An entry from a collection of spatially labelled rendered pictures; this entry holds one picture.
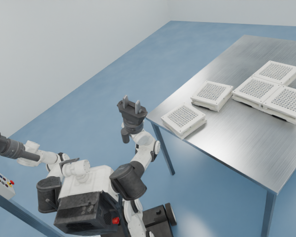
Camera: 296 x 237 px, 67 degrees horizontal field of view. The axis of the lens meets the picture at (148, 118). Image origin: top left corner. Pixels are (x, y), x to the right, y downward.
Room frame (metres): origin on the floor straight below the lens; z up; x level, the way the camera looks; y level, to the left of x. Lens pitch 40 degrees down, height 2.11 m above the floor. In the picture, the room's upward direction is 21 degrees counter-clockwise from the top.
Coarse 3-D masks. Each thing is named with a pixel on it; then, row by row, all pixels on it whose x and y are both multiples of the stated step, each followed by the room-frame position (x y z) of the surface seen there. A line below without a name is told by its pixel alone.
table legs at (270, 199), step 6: (156, 126) 1.43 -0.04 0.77; (156, 132) 1.42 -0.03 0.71; (162, 138) 1.44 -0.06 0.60; (162, 144) 1.43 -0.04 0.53; (162, 150) 1.44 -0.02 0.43; (168, 156) 1.43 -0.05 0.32; (168, 162) 1.42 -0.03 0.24; (270, 192) 0.53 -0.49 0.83; (270, 198) 0.53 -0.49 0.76; (270, 204) 0.52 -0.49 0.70; (270, 210) 0.52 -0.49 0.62; (264, 216) 0.54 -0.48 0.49; (270, 216) 0.52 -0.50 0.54; (264, 222) 0.54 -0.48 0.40; (270, 222) 0.52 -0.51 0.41; (264, 228) 0.53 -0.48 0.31; (264, 234) 0.53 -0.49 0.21
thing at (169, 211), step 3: (165, 204) 1.05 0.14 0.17; (168, 204) 1.03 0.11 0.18; (165, 207) 1.00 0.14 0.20; (168, 207) 0.99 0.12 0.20; (171, 207) 1.04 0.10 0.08; (168, 210) 0.97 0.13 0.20; (171, 210) 0.96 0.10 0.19; (168, 213) 0.94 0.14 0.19; (171, 213) 0.93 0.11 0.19; (168, 216) 0.92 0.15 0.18; (171, 216) 0.92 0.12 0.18; (174, 216) 0.98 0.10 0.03; (171, 219) 0.90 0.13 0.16; (174, 219) 0.90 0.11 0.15; (171, 222) 0.89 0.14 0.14; (174, 222) 0.88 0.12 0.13; (171, 225) 0.88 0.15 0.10; (174, 225) 0.88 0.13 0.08
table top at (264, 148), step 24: (240, 48) 1.91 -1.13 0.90; (264, 48) 1.76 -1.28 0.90; (288, 48) 1.62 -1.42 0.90; (216, 72) 1.68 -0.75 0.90; (240, 72) 1.55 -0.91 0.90; (216, 120) 1.12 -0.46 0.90; (240, 120) 1.04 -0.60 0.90; (264, 120) 0.96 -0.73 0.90; (192, 144) 1.00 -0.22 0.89; (216, 144) 0.92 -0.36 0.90; (240, 144) 0.85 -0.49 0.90; (264, 144) 0.78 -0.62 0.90; (288, 144) 0.72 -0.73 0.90; (240, 168) 0.69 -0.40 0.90; (264, 168) 0.64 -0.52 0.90; (288, 168) 0.59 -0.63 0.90
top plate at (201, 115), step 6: (174, 108) 1.34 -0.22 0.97; (192, 108) 1.26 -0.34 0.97; (168, 114) 1.30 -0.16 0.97; (198, 114) 1.17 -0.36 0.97; (204, 114) 1.15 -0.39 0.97; (168, 120) 1.23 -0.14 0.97; (174, 120) 1.21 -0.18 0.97; (192, 120) 1.14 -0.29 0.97; (198, 120) 1.12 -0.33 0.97; (174, 126) 1.15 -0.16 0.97; (186, 126) 1.10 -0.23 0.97; (180, 132) 1.07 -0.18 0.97
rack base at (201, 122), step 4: (204, 120) 1.14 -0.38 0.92; (164, 124) 1.26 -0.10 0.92; (196, 124) 1.13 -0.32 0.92; (200, 124) 1.12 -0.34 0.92; (192, 128) 1.11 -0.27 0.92; (196, 128) 1.11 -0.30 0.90; (176, 132) 1.13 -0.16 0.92; (184, 132) 1.10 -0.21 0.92; (188, 132) 1.09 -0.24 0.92; (184, 136) 1.07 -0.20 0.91
